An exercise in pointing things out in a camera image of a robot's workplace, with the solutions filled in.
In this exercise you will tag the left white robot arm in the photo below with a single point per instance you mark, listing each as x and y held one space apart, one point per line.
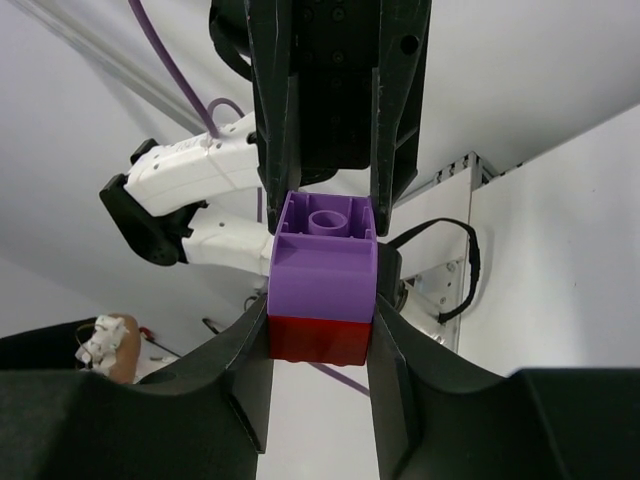
198 201

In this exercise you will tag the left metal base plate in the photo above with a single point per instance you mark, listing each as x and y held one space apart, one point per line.
437 290

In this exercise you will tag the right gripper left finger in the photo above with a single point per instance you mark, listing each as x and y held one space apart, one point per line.
205 416

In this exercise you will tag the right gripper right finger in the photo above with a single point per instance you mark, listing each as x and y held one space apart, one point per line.
438 416

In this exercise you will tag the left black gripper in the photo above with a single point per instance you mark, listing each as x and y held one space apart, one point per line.
338 85

